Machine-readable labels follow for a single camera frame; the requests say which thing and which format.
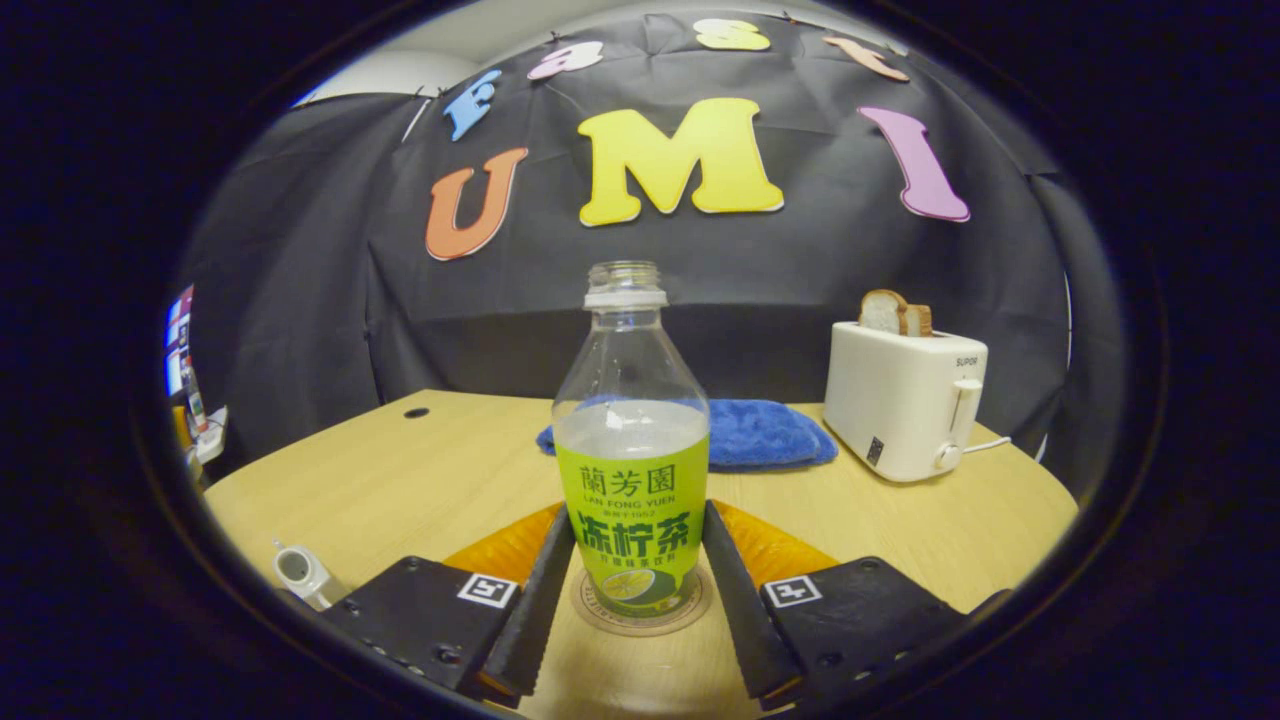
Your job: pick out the small bread slice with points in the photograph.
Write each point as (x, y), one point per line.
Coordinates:
(920, 322)

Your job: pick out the colourful wall poster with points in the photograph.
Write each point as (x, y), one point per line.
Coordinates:
(180, 340)

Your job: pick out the large bread slice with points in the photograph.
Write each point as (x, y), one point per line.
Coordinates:
(882, 312)

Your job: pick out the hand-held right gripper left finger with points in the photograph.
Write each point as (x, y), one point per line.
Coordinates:
(535, 620)

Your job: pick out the blue towel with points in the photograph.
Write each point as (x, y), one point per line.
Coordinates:
(770, 435)

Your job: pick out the white toaster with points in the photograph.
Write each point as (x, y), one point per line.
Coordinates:
(900, 400)

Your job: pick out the white ceramic teacup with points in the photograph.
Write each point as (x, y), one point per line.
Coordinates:
(300, 572)

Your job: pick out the clear green-label water bottle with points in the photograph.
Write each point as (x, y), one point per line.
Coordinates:
(630, 450)

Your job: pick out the round brown coaster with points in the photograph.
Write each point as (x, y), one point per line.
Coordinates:
(640, 627)

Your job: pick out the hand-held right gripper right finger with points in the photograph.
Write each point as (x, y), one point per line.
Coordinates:
(745, 630)

